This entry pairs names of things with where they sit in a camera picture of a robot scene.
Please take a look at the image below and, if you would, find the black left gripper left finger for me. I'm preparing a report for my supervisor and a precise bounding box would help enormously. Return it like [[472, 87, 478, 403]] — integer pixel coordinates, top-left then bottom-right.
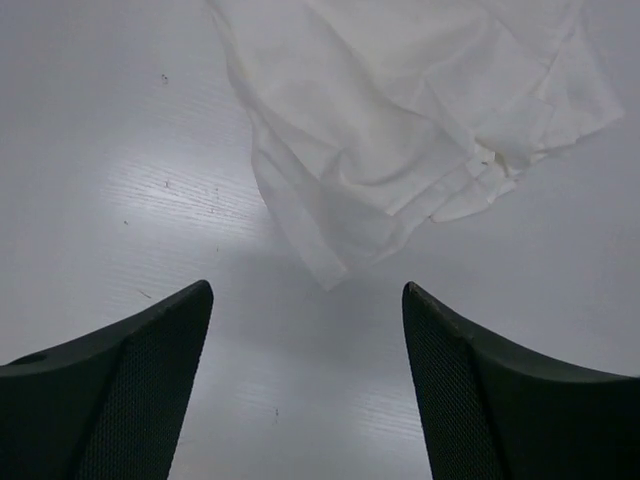
[[1, 280, 213, 479]]

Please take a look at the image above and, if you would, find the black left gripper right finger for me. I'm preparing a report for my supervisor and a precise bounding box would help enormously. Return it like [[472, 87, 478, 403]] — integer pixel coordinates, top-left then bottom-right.
[[402, 282, 639, 479]]

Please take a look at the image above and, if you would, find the white pleated skirt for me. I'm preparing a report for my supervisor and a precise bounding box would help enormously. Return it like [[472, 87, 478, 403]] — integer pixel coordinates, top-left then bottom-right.
[[210, 1, 624, 289]]

